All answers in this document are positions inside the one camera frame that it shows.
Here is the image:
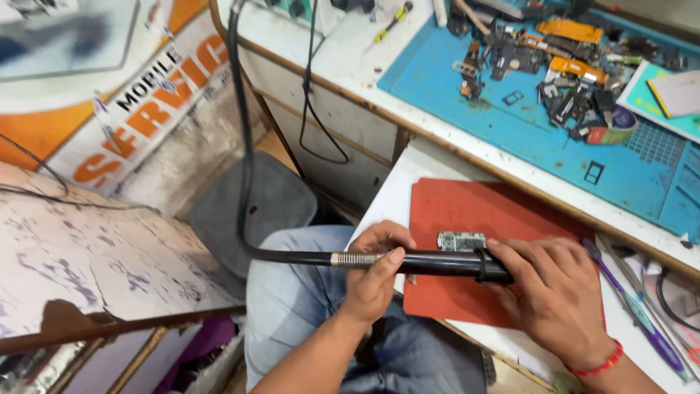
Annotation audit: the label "person's left hand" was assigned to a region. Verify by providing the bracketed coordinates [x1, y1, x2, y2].
[342, 220, 419, 325]

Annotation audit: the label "person's right hand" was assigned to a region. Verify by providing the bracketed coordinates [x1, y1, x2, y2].
[484, 237, 616, 371]

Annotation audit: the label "black hot air gun handle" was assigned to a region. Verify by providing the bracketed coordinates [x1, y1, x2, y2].
[330, 248, 515, 285]

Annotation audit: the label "small green circuit board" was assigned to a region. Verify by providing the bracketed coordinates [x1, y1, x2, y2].
[437, 231, 487, 253]

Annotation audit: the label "red rubber mat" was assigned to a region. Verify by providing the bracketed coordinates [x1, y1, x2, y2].
[403, 177, 607, 330]

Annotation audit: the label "blue silicone work mat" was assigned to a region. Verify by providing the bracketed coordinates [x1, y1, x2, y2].
[377, 10, 700, 245]

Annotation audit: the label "metal tweezers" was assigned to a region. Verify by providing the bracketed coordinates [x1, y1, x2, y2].
[598, 234, 700, 378]

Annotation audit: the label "purple toothbrush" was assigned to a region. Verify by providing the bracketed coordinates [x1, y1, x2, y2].
[581, 237, 693, 383]

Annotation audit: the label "red bead wristband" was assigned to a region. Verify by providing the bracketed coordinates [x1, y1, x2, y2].
[565, 339, 625, 378]

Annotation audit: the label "roll of tape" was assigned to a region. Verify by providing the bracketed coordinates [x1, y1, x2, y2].
[586, 105, 639, 146]

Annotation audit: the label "heap of phone parts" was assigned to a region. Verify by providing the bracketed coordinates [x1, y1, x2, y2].
[447, 0, 691, 144]

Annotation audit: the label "teal white box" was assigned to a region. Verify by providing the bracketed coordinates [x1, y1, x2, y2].
[617, 60, 700, 144]

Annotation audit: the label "person's blue jeans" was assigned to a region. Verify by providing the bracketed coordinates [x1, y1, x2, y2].
[244, 225, 489, 394]

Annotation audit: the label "grey stool seat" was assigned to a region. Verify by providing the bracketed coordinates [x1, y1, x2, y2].
[188, 151, 318, 281]

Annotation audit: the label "yellow black screwdriver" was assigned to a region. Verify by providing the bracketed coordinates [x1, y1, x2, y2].
[374, 1, 414, 44]

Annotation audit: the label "orange white shop banner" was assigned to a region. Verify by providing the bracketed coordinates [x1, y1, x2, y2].
[0, 0, 233, 193]

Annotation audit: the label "cracked white marble counter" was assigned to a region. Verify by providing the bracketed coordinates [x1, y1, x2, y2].
[0, 161, 248, 356]

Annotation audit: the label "black looped cable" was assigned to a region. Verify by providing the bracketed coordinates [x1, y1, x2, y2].
[655, 267, 700, 333]

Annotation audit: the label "thin black hanging cable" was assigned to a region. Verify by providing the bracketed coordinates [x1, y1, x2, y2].
[299, 0, 351, 165]

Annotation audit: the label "black hot air gun hose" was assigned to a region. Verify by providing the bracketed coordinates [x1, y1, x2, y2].
[227, 0, 333, 267]

